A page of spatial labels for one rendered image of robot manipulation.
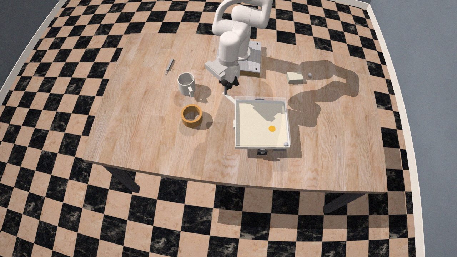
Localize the tan hollow ring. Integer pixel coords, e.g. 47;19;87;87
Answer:
181;104;203;128

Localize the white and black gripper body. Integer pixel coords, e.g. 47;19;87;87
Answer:
223;65;240;83

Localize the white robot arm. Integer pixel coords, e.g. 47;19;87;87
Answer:
205;0;273;81

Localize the grey mug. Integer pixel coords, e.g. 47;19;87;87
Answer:
177;72;195;97

